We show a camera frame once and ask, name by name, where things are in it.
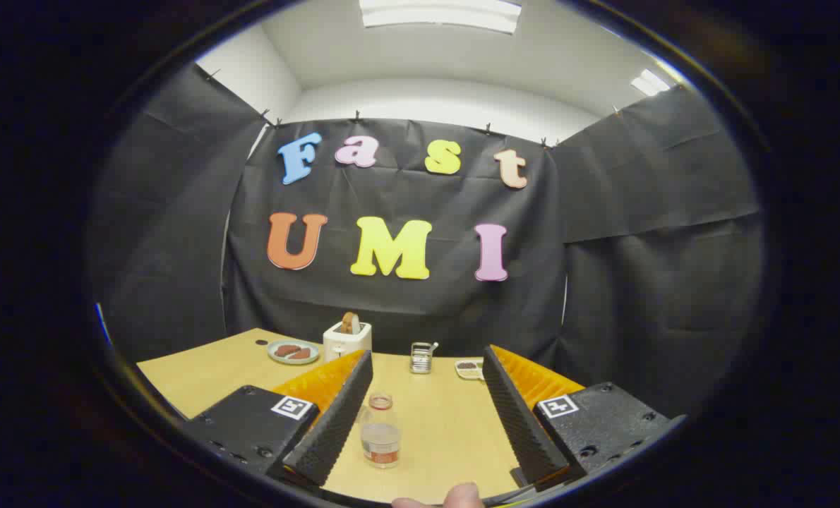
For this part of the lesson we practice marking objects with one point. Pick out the black backdrop cloth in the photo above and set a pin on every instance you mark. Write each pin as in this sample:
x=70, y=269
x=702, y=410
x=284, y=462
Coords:
x=392, y=310

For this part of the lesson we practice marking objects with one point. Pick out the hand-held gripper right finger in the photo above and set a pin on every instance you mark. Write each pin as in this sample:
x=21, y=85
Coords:
x=522, y=423

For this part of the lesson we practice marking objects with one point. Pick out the clear plastic juice bottle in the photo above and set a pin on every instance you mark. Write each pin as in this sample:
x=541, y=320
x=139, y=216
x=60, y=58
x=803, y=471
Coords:
x=381, y=441

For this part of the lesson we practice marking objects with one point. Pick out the brown food piece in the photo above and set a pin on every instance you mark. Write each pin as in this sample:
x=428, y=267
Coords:
x=286, y=349
x=301, y=354

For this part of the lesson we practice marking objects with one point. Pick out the white divided dish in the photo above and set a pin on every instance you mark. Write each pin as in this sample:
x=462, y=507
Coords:
x=468, y=370

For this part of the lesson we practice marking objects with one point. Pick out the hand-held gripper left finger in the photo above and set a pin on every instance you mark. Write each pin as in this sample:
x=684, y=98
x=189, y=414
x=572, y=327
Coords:
x=335, y=423

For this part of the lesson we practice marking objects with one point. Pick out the pale green plate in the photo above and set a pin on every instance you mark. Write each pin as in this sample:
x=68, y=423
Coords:
x=279, y=357

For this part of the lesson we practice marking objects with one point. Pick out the long ceiling light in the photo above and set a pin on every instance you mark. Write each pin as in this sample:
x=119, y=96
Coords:
x=440, y=14

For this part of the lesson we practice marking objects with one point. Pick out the brown bread slice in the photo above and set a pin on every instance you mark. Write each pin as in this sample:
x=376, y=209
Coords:
x=350, y=323

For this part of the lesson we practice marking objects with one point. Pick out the white toaster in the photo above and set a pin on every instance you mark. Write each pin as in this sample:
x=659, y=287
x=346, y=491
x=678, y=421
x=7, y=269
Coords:
x=346, y=346

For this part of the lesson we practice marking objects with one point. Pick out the wooden table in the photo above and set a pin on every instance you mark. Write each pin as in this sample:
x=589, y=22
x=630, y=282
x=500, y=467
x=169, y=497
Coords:
x=441, y=423

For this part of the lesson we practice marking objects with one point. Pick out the small ceiling light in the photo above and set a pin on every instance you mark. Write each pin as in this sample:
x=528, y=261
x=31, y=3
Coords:
x=650, y=82

